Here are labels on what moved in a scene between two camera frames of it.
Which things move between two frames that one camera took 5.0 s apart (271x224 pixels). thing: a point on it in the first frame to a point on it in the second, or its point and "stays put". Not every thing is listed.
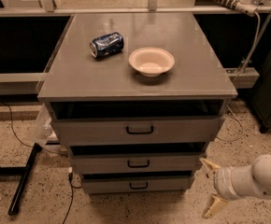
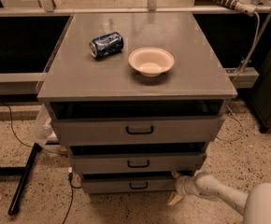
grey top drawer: [160, 130] stays put
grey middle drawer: [135, 163] stays put
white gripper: [221, 182] to [182, 184]
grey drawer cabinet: [136, 98] stays put
